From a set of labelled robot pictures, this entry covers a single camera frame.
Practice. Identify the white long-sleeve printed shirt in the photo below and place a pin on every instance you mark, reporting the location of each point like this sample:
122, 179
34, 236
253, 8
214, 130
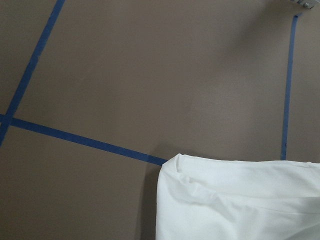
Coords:
207, 199

